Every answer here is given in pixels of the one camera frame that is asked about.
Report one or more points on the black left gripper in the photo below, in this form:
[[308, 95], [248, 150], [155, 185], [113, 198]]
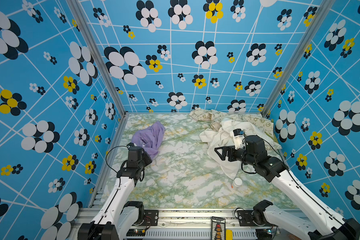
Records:
[[147, 160]]

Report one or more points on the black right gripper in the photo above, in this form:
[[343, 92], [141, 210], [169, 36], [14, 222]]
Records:
[[231, 150]]

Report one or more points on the purple cloth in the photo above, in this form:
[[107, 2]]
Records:
[[150, 139]]

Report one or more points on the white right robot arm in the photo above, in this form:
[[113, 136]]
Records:
[[323, 223]]

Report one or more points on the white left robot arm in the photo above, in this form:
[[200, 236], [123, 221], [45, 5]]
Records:
[[118, 215]]

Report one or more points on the plain cream white cloth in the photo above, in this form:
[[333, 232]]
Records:
[[220, 134]]

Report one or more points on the star patterned cream cloth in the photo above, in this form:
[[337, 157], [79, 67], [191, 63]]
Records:
[[215, 118]]

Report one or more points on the clear bottle white cap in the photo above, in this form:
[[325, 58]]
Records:
[[236, 184]]

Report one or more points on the black terminal strip board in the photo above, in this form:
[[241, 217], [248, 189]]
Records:
[[218, 228]]

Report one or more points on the yellow block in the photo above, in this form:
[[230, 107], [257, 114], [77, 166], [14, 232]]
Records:
[[229, 235]]

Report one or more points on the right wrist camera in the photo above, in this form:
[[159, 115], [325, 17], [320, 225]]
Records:
[[239, 138]]

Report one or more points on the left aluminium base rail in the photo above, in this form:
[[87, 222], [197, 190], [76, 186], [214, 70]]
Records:
[[106, 180]]

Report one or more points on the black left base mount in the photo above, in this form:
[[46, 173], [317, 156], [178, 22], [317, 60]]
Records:
[[151, 218]]

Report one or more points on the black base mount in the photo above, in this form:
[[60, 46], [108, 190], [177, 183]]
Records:
[[151, 218], [245, 217]]

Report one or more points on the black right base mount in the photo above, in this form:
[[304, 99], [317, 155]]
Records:
[[245, 217]]

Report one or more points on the front aluminium frame rail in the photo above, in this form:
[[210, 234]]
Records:
[[195, 224]]

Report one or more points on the left aluminium corner post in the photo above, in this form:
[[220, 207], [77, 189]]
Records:
[[90, 41]]

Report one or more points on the aluminium corner post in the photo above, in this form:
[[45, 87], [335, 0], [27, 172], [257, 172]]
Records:
[[311, 31], [90, 41]]

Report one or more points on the right aluminium corner post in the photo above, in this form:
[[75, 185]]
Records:
[[311, 31]]

